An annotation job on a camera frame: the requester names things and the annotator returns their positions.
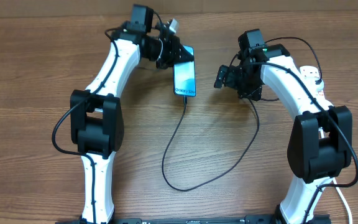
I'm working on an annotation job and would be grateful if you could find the black charging cable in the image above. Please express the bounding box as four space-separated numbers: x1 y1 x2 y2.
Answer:
161 37 323 192

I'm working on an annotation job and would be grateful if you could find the white charger plug adapter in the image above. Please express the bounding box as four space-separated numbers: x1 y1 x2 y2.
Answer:
310 77 324 92

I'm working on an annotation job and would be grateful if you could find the white power strip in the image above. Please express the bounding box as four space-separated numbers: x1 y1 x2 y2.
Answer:
300 65 325 99

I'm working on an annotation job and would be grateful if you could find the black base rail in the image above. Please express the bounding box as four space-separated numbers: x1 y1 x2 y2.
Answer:
55 215 332 224

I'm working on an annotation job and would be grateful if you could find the blue Galaxy smartphone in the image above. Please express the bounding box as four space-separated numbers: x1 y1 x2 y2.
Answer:
173 60 196 97

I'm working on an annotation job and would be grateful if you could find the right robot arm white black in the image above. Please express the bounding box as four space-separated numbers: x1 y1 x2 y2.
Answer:
214 29 356 223

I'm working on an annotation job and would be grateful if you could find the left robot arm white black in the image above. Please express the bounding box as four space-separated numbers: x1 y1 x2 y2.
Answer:
69 4 196 223

